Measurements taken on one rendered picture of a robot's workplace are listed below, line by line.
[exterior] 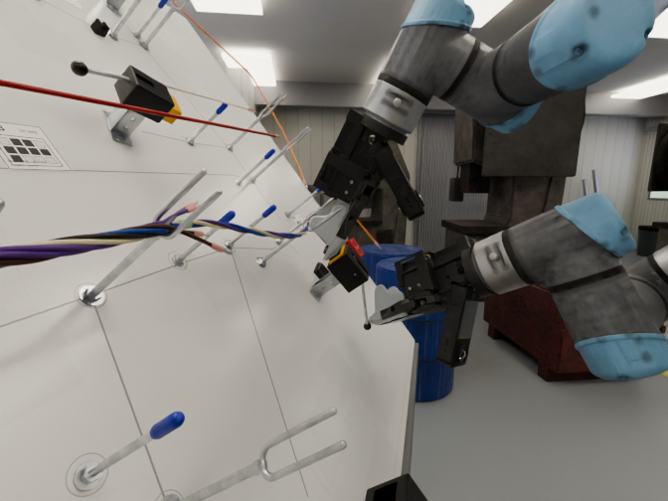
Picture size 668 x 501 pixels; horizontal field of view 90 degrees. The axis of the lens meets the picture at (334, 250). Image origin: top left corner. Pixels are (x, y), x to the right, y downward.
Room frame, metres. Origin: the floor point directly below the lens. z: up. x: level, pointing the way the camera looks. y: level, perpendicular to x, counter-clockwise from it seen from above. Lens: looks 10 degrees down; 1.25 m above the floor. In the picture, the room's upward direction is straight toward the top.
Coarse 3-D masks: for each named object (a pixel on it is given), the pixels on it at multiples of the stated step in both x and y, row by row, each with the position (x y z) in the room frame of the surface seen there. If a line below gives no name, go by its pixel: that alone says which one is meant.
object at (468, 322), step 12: (456, 288) 0.44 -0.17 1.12; (468, 288) 0.43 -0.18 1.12; (456, 300) 0.43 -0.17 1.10; (468, 300) 0.43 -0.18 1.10; (456, 312) 0.43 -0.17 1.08; (468, 312) 0.44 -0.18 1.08; (444, 324) 0.44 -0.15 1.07; (456, 324) 0.42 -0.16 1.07; (468, 324) 0.44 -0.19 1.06; (444, 336) 0.43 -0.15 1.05; (456, 336) 0.42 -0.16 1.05; (468, 336) 0.44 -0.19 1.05; (444, 348) 0.43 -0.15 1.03; (456, 348) 0.42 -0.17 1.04; (468, 348) 0.43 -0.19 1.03; (444, 360) 0.42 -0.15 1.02; (456, 360) 0.42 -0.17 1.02
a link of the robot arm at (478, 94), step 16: (480, 48) 0.43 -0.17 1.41; (496, 48) 0.41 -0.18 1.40; (480, 64) 0.42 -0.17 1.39; (464, 80) 0.43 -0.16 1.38; (480, 80) 0.41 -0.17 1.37; (448, 96) 0.45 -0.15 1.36; (464, 96) 0.44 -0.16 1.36; (480, 96) 0.42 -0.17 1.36; (496, 96) 0.40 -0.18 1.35; (464, 112) 0.47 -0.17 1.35; (480, 112) 0.45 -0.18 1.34; (496, 112) 0.43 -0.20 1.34; (512, 112) 0.44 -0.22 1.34; (528, 112) 0.43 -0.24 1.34; (496, 128) 0.47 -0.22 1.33; (512, 128) 0.45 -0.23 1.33
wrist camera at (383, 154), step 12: (384, 156) 0.46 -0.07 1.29; (384, 168) 0.47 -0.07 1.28; (396, 168) 0.46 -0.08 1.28; (396, 180) 0.47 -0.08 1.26; (408, 180) 0.49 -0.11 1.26; (396, 192) 0.47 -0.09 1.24; (408, 192) 0.47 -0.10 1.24; (408, 204) 0.47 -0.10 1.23; (420, 204) 0.48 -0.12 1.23; (408, 216) 0.48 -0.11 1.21
